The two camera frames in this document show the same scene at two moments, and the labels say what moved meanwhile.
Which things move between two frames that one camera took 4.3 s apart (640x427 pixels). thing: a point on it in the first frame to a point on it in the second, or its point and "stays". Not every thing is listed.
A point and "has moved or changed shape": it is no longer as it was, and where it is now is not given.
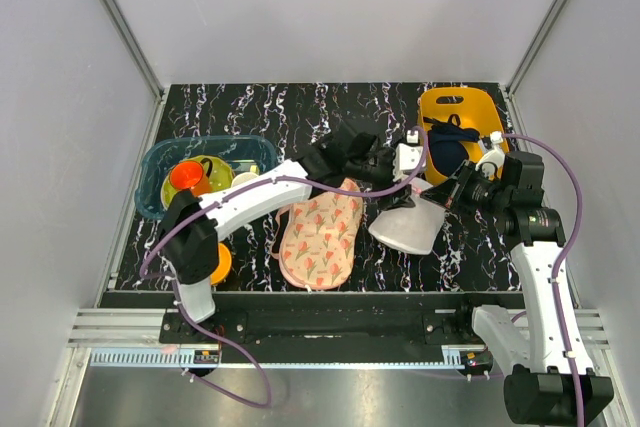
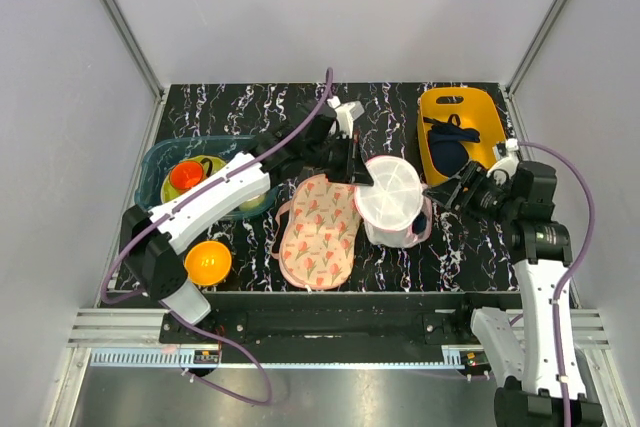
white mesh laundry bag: x=410 y=229 has moved or changed shape
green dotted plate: x=220 y=177 stays
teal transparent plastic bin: x=159 y=158 stays
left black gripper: x=400 y=199 to x=344 y=174
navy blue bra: x=447 y=150 stays
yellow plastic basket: x=476 y=110 stays
